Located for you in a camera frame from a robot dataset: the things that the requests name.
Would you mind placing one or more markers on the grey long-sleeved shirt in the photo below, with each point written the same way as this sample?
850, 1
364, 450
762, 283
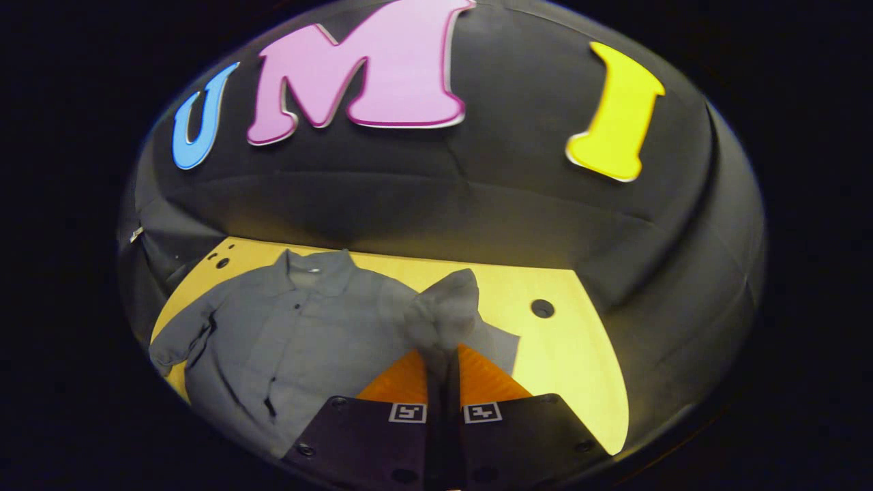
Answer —
307, 327

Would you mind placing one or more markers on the silver metal clip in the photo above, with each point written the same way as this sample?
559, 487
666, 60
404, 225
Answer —
136, 234

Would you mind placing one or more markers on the black backdrop cloth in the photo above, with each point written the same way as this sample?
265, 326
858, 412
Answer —
477, 204

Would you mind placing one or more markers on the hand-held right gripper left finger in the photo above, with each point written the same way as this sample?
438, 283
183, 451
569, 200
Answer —
434, 423

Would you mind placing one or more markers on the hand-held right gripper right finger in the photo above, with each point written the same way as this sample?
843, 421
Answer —
452, 423

